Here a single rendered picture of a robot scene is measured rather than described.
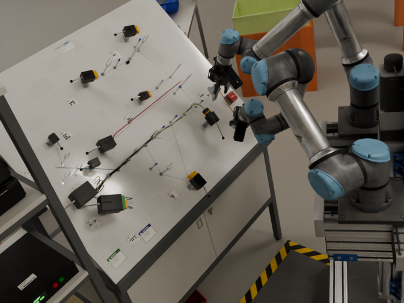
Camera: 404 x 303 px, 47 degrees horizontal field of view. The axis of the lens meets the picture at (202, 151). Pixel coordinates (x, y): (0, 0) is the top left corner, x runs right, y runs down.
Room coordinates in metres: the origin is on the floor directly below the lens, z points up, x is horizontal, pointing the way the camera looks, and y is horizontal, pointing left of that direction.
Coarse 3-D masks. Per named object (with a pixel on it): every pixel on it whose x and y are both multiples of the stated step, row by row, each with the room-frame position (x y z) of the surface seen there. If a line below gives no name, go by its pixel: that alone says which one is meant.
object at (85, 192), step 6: (84, 186) 1.54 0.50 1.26; (90, 186) 1.55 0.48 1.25; (72, 192) 1.51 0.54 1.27; (78, 192) 1.51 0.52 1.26; (84, 192) 1.52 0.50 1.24; (90, 192) 1.52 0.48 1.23; (96, 192) 1.53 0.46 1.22; (72, 198) 1.51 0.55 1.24; (78, 198) 1.50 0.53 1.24; (84, 198) 1.50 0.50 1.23; (90, 198) 1.50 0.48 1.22; (78, 204) 1.49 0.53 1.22; (84, 204) 1.53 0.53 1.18
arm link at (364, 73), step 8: (360, 64) 1.67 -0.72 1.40; (368, 64) 1.65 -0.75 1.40; (352, 72) 1.64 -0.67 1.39; (360, 72) 1.62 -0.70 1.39; (368, 72) 1.61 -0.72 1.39; (376, 72) 1.59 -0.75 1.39; (352, 80) 1.61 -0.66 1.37; (360, 80) 1.58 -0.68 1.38; (368, 80) 1.57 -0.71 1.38; (376, 80) 1.57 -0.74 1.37; (352, 88) 1.60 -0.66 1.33; (360, 88) 1.57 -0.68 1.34; (368, 88) 1.56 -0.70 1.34; (376, 88) 1.57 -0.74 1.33; (352, 96) 1.61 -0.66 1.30; (360, 96) 1.57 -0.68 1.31; (368, 96) 1.56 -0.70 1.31; (376, 96) 1.57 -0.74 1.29; (360, 104) 1.58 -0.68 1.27; (368, 104) 1.56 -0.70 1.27
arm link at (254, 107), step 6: (246, 102) 1.70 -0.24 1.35; (252, 102) 1.66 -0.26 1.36; (258, 102) 1.66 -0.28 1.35; (246, 108) 1.66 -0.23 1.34; (252, 108) 1.65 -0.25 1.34; (258, 108) 1.65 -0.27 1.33; (240, 114) 1.73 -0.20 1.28; (246, 114) 1.67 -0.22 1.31; (252, 114) 1.63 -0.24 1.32; (258, 114) 1.63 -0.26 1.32
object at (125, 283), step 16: (256, 144) 2.05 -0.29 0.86; (240, 160) 1.95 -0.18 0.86; (224, 176) 1.86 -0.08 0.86; (208, 192) 1.77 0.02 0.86; (192, 208) 1.69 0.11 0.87; (176, 224) 1.61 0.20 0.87; (160, 240) 1.53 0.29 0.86; (144, 256) 1.46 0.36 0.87; (160, 256) 1.50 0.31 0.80; (128, 272) 1.40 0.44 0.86; (144, 272) 1.43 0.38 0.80; (128, 288) 1.36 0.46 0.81
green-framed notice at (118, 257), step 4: (116, 252) 1.45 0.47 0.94; (120, 252) 1.45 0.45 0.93; (112, 256) 1.44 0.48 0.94; (116, 256) 1.44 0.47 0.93; (120, 256) 1.44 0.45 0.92; (124, 256) 1.44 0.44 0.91; (108, 260) 1.42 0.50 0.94; (112, 260) 1.42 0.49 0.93; (116, 260) 1.42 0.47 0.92; (120, 260) 1.43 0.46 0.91; (124, 260) 1.43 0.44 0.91; (112, 264) 1.41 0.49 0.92; (116, 264) 1.41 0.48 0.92; (120, 264) 1.42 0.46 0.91; (116, 268) 1.40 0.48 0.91
